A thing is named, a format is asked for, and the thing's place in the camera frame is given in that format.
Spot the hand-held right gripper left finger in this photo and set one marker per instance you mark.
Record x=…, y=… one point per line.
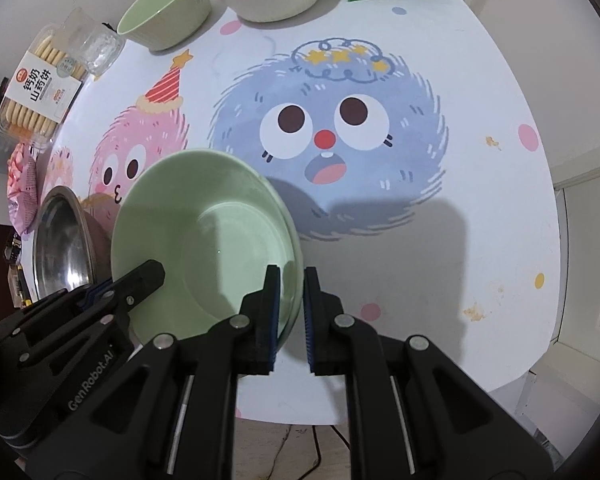
x=275, y=310

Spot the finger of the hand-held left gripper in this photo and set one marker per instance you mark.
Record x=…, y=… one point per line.
x=97, y=296
x=140, y=280

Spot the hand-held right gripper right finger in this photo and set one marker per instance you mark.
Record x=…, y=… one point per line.
x=309, y=320

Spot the large steel bowl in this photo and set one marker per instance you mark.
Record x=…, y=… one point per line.
x=60, y=250

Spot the small green bowl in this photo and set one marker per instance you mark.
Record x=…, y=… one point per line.
x=205, y=250

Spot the large green ribbed bowl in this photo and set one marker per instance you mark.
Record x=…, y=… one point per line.
x=155, y=5

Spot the small brown box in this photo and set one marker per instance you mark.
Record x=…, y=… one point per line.
x=21, y=287

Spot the black wristwatch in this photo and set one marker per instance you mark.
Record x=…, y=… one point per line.
x=14, y=249

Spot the pink snack packet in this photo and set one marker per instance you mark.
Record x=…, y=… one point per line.
x=25, y=190

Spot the cartoon printed table mat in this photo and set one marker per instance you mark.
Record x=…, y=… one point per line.
x=430, y=210

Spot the clear plastic biscuit box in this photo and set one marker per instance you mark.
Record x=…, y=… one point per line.
x=40, y=90

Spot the clear glass cup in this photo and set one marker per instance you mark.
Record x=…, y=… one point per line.
x=97, y=50

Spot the white panel door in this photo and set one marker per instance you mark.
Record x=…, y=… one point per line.
x=590, y=260

